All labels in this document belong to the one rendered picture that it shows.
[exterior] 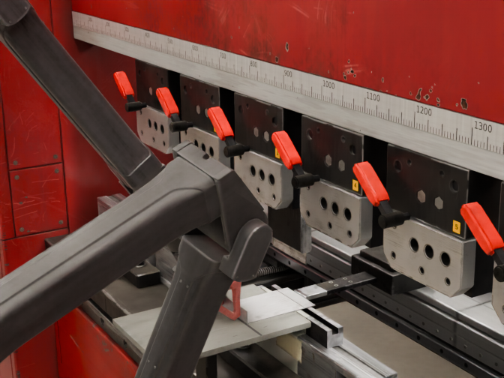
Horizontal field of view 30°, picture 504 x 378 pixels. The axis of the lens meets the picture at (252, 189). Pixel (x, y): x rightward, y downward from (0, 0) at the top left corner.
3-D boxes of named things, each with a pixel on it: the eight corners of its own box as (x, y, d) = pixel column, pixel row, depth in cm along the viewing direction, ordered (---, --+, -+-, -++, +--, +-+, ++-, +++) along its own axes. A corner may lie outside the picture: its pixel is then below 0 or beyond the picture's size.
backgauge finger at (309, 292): (280, 292, 164) (280, 265, 162) (398, 262, 176) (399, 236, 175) (319, 316, 154) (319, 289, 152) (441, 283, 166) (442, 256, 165)
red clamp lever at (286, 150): (271, 130, 136) (298, 184, 132) (294, 126, 138) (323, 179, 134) (266, 137, 137) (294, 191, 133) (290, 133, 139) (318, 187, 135)
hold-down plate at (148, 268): (85, 245, 218) (84, 233, 218) (106, 241, 221) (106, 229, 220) (137, 289, 194) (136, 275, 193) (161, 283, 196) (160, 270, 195)
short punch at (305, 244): (268, 247, 158) (267, 193, 155) (278, 244, 159) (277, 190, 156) (301, 265, 150) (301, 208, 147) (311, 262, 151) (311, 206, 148)
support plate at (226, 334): (112, 324, 151) (112, 319, 151) (253, 289, 164) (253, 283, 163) (160, 370, 136) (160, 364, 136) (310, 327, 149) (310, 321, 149)
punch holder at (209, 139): (181, 162, 174) (177, 73, 169) (221, 155, 178) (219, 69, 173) (220, 181, 162) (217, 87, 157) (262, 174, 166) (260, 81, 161)
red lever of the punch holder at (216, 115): (206, 106, 153) (229, 153, 148) (228, 103, 155) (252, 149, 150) (203, 112, 154) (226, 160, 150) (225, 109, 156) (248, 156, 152)
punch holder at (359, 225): (299, 222, 141) (298, 114, 136) (345, 211, 145) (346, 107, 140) (359, 252, 129) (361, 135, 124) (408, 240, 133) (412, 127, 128)
